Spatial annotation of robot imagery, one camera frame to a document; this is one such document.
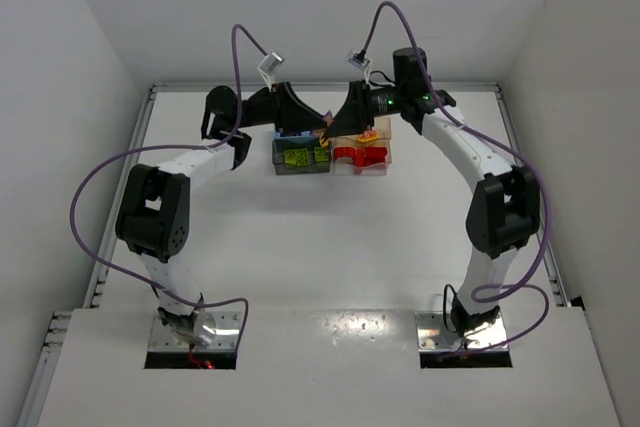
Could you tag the small green lego brick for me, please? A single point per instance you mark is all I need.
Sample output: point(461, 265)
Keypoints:
point(322, 155)

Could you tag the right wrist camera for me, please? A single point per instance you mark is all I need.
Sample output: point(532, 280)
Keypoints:
point(360, 60)

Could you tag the blue container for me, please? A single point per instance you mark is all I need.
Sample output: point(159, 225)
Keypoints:
point(297, 137)

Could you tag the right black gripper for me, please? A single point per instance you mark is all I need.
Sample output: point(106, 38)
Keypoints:
point(360, 103)

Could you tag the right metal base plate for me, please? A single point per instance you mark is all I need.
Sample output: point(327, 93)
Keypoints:
point(434, 338)

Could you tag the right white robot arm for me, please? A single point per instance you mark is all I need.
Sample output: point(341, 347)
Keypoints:
point(505, 206)

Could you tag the purple yellow lego stack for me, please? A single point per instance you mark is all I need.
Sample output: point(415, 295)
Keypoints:
point(323, 139)

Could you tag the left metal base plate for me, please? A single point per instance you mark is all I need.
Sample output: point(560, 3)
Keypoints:
point(213, 332)

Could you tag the red curved lego brick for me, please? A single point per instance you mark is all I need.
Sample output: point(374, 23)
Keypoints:
point(370, 159)

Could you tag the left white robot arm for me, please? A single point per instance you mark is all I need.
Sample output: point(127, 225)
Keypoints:
point(154, 214)

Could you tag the red rounded lego brick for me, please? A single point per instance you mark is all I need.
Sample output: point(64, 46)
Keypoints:
point(344, 155)

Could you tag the smoky grey container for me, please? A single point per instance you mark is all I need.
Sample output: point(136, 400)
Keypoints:
point(280, 168)

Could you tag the yellow rounded lego brick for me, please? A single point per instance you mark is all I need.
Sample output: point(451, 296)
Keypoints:
point(367, 137)

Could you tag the metal base plate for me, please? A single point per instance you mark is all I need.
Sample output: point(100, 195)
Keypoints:
point(434, 338)
point(213, 332)

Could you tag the orange translucent container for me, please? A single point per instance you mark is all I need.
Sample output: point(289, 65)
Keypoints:
point(379, 134)

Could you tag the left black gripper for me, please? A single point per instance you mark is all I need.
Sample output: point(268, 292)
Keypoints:
point(283, 105)

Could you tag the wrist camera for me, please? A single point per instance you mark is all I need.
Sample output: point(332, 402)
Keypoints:
point(360, 60)
point(268, 67)

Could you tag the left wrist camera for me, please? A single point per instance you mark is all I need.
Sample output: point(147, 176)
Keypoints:
point(268, 67)

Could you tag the clear container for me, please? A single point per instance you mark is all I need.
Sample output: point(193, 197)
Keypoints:
point(348, 169)

